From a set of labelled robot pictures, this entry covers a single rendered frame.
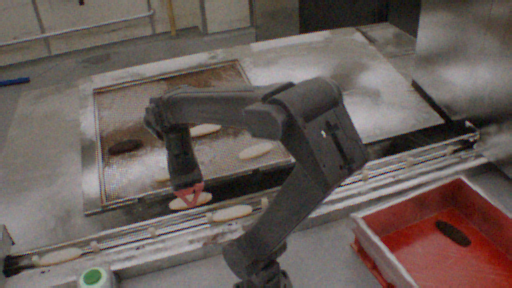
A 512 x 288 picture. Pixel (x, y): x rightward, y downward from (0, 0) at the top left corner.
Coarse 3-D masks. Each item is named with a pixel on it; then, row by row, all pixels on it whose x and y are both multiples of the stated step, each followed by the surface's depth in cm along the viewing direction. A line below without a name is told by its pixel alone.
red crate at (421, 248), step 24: (432, 216) 102; (456, 216) 101; (384, 240) 97; (408, 240) 96; (432, 240) 96; (480, 240) 94; (408, 264) 91; (432, 264) 90; (456, 264) 89; (480, 264) 89; (504, 264) 88
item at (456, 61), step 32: (448, 0) 112; (480, 0) 101; (448, 32) 116; (480, 32) 104; (416, 64) 134; (448, 64) 119; (480, 64) 107; (448, 96) 122; (480, 96) 109; (480, 128) 112
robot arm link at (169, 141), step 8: (176, 128) 85; (184, 128) 85; (168, 136) 84; (176, 136) 84; (184, 136) 85; (168, 144) 86; (176, 144) 85; (184, 144) 86; (192, 144) 89; (176, 152) 86; (184, 152) 88
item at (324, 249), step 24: (504, 192) 107; (288, 240) 100; (312, 240) 99; (336, 240) 99; (192, 264) 95; (216, 264) 95; (288, 264) 94; (312, 264) 93; (336, 264) 93; (360, 264) 92
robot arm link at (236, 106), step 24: (168, 96) 76; (192, 96) 70; (216, 96) 63; (240, 96) 58; (264, 96) 54; (168, 120) 79; (192, 120) 73; (216, 120) 66; (240, 120) 60; (264, 120) 50; (288, 120) 49
